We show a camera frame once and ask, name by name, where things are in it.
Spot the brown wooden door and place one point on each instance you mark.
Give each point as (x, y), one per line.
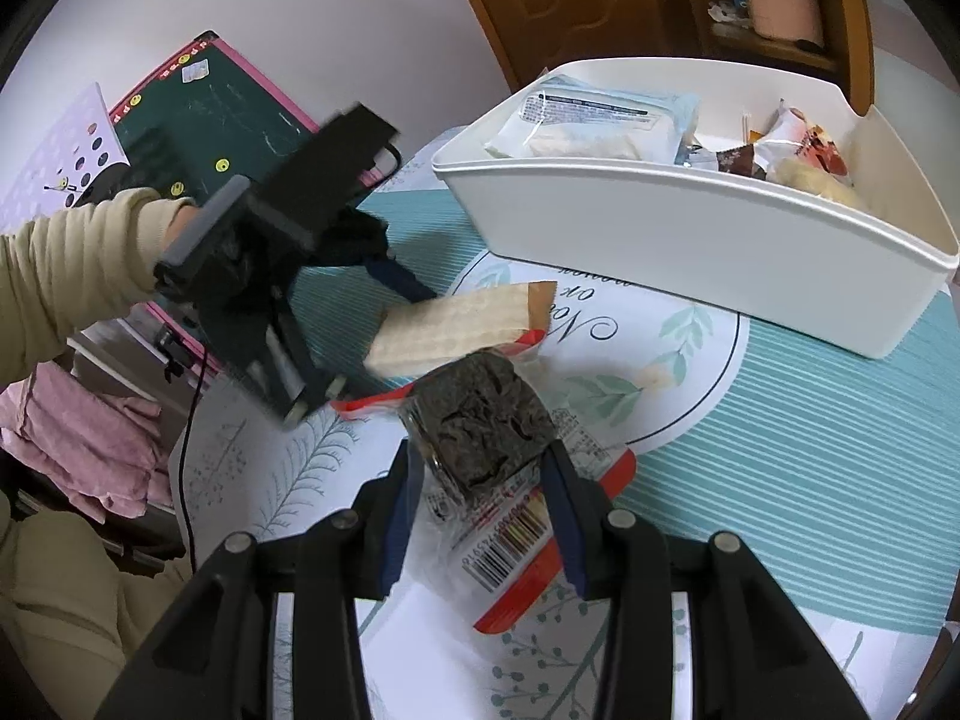
(570, 7)

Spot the brown snack packet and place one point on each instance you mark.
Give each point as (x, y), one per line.
(739, 159)

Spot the small white toy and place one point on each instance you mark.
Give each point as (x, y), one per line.
(727, 11)

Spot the beige wafer snack packet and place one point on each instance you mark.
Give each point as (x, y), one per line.
(450, 330)

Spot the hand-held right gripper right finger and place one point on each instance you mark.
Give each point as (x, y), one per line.
(570, 532)

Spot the yellow crispy noodle snack bag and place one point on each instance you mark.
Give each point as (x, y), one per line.
(821, 184)

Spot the red label food picture packet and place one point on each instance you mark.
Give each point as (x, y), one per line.
(814, 142)

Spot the person's leg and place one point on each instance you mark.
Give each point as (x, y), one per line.
(52, 615)

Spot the white plastic bin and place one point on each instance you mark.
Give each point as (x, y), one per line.
(675, 240)

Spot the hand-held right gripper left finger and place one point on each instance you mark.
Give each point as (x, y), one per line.
(397, 525)

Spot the white board with dots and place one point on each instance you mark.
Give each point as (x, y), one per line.
(67, 142)

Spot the red edged barcode snack packet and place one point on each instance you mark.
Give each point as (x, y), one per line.
(480, 405)

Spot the large white blue packet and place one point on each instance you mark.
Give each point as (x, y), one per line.
(592, 131)

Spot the green chalkboard with pink frame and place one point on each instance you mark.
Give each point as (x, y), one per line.
(217, 120)

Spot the crumpled pink cloth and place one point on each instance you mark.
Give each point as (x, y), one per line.
(82, 427)

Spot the person's left forearm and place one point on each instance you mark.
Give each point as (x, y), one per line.
(75, 270)

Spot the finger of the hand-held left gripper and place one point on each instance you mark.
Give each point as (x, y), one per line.
(401, 279)

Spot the wooden corner shelf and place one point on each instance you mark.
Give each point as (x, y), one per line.
(855, 37)

